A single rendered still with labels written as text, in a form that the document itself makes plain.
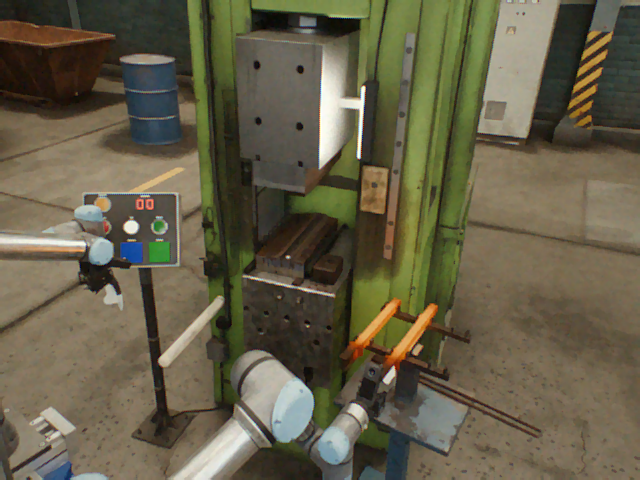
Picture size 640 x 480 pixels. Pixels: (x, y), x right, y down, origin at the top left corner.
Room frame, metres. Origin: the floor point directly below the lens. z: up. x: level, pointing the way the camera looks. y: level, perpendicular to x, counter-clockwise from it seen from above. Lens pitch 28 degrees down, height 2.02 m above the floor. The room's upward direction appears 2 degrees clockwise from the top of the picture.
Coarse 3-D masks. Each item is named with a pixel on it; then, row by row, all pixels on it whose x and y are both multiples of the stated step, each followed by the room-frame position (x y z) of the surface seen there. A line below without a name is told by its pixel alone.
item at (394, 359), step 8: (432, 304) 1.61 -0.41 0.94; (424, 312) 1.55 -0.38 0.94; (432, 312) 1.56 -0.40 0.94; (424, 320) 1.51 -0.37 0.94; (416, 328) 1.46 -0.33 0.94; (408, 336) 1.42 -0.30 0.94; (416, 336) 1.43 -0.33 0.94; (400, 344) 1.38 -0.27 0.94; (408, 344) 1.38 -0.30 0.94; (392, 352) 1.34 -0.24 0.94; (400, 352) 1.34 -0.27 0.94; (384, 360) 1.31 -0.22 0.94; (392, 360) 1.29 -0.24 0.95; (400, 360) 1.32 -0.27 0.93; (384, 368) 1.26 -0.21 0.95; (384, 376) 1.22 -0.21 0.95
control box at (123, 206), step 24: (120, 192) 1.90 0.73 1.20; (144, 192) 1.91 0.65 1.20; (168, 192) 1.92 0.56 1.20; (120, 216) 1.86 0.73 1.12; (144, 216) 1.86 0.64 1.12; (168, 216) 1.87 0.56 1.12; (120, 240) 1.81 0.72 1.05; (144, 240) 1.82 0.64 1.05; (168, 240) 1.83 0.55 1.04; (144, 264) 1.78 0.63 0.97; (168, 264) 1.78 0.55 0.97
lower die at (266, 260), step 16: (288, 224) 2.13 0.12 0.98; (304, 224) 2.11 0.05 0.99; (320, 224) 2.11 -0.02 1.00; (336, 224) 2.16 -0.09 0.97; (272, 240) 1.98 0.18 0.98; (288, 240) 1.96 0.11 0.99; (304, 240) 1.95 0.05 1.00; (256, 256) 1.85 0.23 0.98; (272, 256) 1.83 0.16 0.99; (304, 256) 1.83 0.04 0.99; (272, 272) 1.83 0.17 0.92; (288, 272) 1.80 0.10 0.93; (304, 272) 1.79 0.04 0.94
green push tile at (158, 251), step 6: (150, 246) 1.80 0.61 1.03; (156, 246) 1.81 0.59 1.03; (162, 246) 1.81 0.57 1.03; (168, 246) 1.81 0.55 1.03; (150, 252) 1.79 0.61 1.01; (156, 252) 1.80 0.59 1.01; (162, 252) 1.80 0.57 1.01; (168, 252) 1.80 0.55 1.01; (150, 258) 1.78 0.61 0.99; (156, 258) 1.78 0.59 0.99; (162, 258) 1.79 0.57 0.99; (168, 258) 1.79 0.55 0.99
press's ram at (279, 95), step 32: (256, 32) 1.97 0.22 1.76; (288, 32) 2.00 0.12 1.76; (352, 32) 2.07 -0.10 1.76; (256, 64) 1.84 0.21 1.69; (288, 64) 1.81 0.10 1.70; (320, 64) 1.77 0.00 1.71; (352, 64) 2.08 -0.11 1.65; (256, 96) 1.84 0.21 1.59; (288, 96) 1.81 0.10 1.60; (320, 96) 1.77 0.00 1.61; (352, 96) 2.11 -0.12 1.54; (256, 128) 1.84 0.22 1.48; (288, 128) 1.81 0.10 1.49; (320, 128) 1.77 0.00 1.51; (352, 128) 2.13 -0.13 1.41; (288, 160) 1.80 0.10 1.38; (320, 160) 1.77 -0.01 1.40
